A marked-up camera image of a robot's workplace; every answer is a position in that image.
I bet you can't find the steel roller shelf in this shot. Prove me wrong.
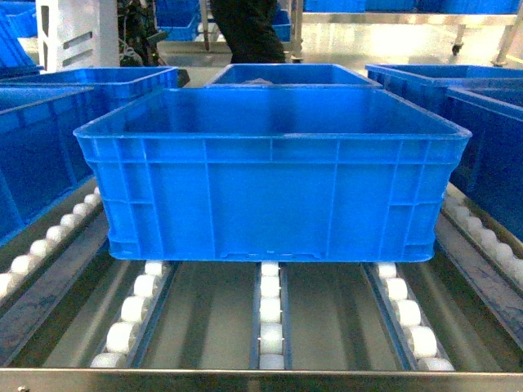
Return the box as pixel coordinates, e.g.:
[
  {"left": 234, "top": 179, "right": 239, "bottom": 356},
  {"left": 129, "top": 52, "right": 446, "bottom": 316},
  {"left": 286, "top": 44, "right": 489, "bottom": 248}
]
[{"left": 1, "top": 181, "right": 522, "bottom": 391}]

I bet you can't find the blue crate of shelf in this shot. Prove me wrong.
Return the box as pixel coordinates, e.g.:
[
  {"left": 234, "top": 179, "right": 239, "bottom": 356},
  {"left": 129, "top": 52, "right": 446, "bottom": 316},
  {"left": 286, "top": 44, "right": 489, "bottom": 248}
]
[
  {"left": 1, "top": 87, "right": 105, "bottom": 243},
  {"left": 445, "top": 87, "right": 522, "bottom": 238}
]

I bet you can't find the blue crate far right rear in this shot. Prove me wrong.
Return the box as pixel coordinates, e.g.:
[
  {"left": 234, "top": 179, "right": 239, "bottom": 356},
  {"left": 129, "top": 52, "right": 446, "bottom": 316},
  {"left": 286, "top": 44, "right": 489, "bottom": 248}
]
[{"left": 365, "top": 65, "right": 522, "bottom": 114}]

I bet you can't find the blue crate far left rear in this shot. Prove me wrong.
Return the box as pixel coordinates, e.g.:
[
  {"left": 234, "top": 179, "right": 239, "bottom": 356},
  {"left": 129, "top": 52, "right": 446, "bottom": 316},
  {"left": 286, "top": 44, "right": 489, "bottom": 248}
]
[{"left": 1, "top": 66, "right": 190, "bottom": 111}]

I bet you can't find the blue plastic crate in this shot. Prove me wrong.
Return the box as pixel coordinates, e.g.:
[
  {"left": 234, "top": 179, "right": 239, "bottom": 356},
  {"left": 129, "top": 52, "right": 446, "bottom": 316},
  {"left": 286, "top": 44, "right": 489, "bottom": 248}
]
[{"left": 74, "top": 87, "right": 471, "bottom": 262}]

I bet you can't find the white plastic pallet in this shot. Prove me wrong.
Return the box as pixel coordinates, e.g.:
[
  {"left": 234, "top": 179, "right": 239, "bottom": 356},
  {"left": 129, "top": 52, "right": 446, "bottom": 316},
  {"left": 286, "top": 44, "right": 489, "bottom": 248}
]
[{"left": 35, "top": 0, "right": 119, "bottom": 73}]

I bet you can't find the blue crate right of shelf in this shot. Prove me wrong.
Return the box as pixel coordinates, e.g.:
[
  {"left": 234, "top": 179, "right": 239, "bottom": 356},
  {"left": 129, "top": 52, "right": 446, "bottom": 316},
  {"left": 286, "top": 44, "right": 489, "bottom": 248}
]
[{"left": 445, "top": 87, "right": 522, "bottom": 238}]

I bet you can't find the person in dark clothes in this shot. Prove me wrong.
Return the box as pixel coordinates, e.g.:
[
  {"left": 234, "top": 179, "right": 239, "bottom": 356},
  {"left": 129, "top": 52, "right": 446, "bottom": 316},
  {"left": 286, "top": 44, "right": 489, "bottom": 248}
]
[{"left": 210, "top": 0, "right": 286, "bottom": 64}]

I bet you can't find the steel rack in background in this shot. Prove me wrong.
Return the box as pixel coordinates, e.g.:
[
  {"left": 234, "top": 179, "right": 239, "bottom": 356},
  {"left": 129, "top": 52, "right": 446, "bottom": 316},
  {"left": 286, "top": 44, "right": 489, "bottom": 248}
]
[{"left": 289, "top": 1, "right": 522, "bottom": 68}]

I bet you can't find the blue crate behind centre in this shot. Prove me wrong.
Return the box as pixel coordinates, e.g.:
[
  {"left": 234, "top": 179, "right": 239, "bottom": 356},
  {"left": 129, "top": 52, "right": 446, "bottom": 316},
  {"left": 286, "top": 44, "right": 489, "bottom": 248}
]
[{"left": 203, "top": 64, "right": 382, "bottom": 88}]

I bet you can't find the blue crate left of shelf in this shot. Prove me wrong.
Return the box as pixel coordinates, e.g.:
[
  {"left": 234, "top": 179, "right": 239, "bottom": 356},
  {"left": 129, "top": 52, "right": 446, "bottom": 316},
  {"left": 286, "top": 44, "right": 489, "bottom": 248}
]
[{"left": 1, "top": 87, "right": 105, "bottom": 243}]

